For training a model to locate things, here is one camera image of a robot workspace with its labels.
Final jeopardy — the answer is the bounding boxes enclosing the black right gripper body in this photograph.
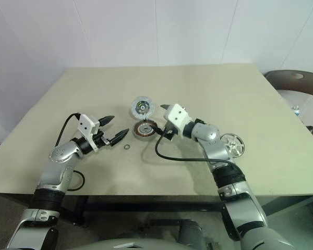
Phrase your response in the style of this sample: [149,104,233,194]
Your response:
[165,124,179,142]

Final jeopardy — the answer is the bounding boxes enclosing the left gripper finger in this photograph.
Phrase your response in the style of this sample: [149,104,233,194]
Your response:
[110,128,130,146]
[98,115,115,129]

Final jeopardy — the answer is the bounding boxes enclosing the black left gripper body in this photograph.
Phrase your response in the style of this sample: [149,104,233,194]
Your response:
[93,128,113,149]

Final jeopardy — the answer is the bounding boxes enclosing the motor stator with copper windings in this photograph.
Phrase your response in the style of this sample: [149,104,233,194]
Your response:
[132,119,158,142]

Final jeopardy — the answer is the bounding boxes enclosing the grey motor housing with circuit board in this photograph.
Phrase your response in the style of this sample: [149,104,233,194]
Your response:
[130,95,155,121]

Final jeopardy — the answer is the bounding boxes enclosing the silver spoked rotor wheel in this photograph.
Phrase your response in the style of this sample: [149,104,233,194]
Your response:
[221,133,247,158]

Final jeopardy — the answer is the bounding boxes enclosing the black floor bar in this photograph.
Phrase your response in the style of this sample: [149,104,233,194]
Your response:
[148,219,185,228]

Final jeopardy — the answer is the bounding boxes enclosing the grey robot torso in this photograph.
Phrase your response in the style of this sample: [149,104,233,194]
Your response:
[78,229,188,250]

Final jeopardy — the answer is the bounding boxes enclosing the dark grey rounded robot part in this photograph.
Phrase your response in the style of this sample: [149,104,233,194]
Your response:
[177,219,207,250]

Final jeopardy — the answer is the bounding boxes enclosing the dark folding chair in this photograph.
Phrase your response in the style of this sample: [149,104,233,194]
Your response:
[264,69,313,136]

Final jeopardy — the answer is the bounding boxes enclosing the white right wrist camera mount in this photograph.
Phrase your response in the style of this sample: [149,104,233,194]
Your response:
[163,103,193,138]

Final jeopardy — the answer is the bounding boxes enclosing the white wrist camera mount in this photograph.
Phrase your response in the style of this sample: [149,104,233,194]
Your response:
[163,103,193,138]
[77,114,100,152]

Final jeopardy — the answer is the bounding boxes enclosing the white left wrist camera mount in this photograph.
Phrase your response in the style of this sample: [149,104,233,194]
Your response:
[77,114,100,152]

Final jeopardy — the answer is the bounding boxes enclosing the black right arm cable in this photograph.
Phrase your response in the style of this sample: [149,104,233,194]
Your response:
[155,131,237,168]

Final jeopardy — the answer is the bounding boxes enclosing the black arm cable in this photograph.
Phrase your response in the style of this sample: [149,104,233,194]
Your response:
[155,131,237,168]
[54,112,86,192]

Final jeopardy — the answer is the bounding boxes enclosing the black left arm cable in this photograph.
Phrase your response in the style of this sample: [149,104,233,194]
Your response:
[54,112,86,192]

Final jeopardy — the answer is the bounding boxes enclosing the black metal table frame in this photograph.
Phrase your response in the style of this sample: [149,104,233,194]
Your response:
[65,194,313,226]

